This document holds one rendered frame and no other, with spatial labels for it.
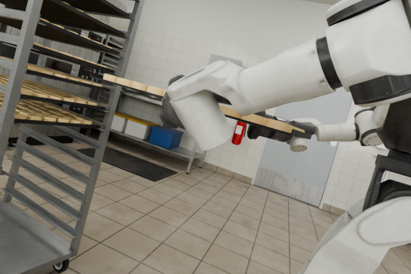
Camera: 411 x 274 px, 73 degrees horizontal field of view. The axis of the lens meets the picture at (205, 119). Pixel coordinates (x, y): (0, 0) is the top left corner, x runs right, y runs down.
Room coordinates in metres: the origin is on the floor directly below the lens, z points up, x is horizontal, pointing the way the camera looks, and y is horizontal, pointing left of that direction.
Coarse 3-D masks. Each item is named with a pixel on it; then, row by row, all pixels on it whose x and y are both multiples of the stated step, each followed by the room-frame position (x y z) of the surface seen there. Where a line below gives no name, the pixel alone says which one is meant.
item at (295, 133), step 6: (96, 78) 0.81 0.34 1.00; (102, 78) 0.86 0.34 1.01; (120, 84) 0.77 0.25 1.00; (138, 90) 0.74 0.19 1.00; (156, 96) 0.71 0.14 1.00; (162, 96) 0.70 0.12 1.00; (240, 120) 0.61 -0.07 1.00; (246, 120) 0.60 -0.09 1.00; (258, 126) 0.59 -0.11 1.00; (264, 126) 0.58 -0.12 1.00; (282, 132) 0.57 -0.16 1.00; (294, 132) 0.58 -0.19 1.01; (300, 132) 0.66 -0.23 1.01; (306, 138) 0.81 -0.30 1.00
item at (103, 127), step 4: (48, 104) 1.51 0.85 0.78; (52, 104) 1.50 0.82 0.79; (60, 108) 1.47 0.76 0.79; (64, 108) 1.45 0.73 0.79; (68, 112) 1.44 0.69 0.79; (72, 112) 1.42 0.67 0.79; (80, 116) 1.40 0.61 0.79; (84, 116) 1.38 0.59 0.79; (92, 120) 1.36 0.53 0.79; (96, 120) 1.35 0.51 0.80; (96, 124) 1.34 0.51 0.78; (100, 124) 1.33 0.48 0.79; (104, 124) 1.32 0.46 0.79; (100, 128) 1.32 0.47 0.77; (104, 128) 1.32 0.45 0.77
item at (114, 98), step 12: (144, 0) 1.34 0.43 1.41; (132, 12) 1.33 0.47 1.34; (132, 24) 1.32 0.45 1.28; (132, 36) 1.33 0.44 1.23; (120, 60) 1.33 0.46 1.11; (108, 120) 1.32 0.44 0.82; (108, 132) 1.34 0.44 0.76; (96, 156) 1.32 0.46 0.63; (96, 168) 1.32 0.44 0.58; (96, 180) 1.34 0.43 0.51; (84, 192) 1.33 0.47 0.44; (84, 204) 1.32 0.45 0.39; (84, 216) 1.33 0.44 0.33; (72, 240) 1.33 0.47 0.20
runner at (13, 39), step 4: (0, 32) 1.03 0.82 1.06; (0, 36) 1.03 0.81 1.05; (4, 36) 1.02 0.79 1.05; (8, 36) 1.01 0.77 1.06; (12, 36) 0.99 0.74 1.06; (16, 36) 0.98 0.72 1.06; (0, 40) 1.06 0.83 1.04; (4, 40) 1.01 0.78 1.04; (8, 40) 1.00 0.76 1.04; (12, 40) 0.99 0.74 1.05; (16, 40) 0.98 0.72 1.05; (16, 44) 0.98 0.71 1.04; (32, 44) 0.94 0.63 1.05; (32, 48) 0.94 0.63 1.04
